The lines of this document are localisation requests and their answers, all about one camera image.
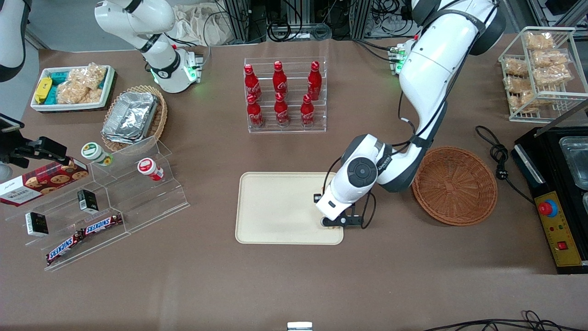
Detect clear acrylic bottle rack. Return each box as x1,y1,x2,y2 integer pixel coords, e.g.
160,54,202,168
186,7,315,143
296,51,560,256
243,57,328,134

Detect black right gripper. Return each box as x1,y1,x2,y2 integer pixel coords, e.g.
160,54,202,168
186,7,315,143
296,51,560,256
0,135,70,169

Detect beige rectangular tray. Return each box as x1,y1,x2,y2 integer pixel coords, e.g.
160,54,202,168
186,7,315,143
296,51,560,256
235,171,345,245

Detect Snickers chocolate bar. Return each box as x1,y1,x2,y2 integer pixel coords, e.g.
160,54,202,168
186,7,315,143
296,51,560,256
45,232,86,267
81,213,124,236

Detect white plastic snack bin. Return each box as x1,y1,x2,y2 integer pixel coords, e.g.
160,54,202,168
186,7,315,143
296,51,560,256
30,65,116,112

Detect yellow snack pack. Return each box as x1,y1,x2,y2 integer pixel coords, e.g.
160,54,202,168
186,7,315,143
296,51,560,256
34,77,52,104

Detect beige cloth bag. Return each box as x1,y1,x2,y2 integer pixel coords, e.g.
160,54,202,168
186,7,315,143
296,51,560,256
172,4,231,47

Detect green lid yogurt cup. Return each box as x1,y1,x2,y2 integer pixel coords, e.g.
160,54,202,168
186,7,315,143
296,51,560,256
81,142,113,167

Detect black left arm base cables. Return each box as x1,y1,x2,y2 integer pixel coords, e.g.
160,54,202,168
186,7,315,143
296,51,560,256
352,38,401,63

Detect black right arm base cables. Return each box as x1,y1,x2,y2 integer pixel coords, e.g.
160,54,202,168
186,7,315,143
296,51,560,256
164,13,230,70

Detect black machine with yellow panel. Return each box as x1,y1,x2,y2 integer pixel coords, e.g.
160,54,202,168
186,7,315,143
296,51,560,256
510,124,588,275

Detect rice cracker snack bag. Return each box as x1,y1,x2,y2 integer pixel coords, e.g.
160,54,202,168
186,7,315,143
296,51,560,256
525,31,555,51
507,91,537,112
503,76,533,93
533,64,573,87
504,58,530,77
56,80,102,105
532,50,569,68
68,63,107,91

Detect white wire basket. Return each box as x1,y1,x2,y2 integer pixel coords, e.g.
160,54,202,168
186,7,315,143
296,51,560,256
498,26,588,123

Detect coiled black cable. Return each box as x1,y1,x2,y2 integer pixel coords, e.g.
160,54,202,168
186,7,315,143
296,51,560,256
267,18,305,43

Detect red Coca-Cola bottle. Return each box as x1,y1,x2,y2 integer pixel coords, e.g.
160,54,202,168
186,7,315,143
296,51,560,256
246,94,265,129
307,61,322,101
300,94,316,128
272,61,288,98
274,92,290,128
243,64,262,102

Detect black floor cables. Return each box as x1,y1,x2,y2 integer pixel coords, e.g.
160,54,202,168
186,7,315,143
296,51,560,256
422,310,588,331

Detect black power cable with plug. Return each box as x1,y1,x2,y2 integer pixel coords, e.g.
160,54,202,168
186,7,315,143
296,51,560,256
475,125,536,205

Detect aluminium frame post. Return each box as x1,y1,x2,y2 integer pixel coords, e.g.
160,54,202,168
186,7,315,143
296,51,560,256
351,0,373,40
222,0,252,45

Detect clear acrylic stepped shelf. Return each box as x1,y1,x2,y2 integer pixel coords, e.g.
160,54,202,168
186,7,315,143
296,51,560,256
5,175,133,272
90,136,191,231

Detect aluminium foil tray stack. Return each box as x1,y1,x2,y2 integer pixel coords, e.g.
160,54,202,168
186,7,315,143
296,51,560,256
102,91,159,145

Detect red lid yogurt cup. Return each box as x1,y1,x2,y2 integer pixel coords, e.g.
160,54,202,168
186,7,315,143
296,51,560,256
137,158,164,182

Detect black arm base cables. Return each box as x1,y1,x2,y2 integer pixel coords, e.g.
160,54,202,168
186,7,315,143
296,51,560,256
352,38,401,63
164,13,230,70

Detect red Walkers cookie box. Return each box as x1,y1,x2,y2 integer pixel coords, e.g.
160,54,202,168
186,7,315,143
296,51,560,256
0,157,90,207

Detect small wicker basket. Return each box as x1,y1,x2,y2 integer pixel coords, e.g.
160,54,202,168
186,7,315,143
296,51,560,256
101,85,168,153

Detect small black box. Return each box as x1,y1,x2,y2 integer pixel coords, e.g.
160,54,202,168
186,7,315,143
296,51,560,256
25,211,50,238
77,189,99,214

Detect steel machine tray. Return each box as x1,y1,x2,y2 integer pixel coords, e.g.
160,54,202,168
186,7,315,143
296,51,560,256
558,135,588,191

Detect large round wicker basket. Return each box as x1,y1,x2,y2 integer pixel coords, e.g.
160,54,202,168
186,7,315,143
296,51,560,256
411,146,498,227

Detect grey metal bar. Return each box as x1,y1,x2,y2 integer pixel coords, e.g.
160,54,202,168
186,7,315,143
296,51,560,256
534,98,588,138

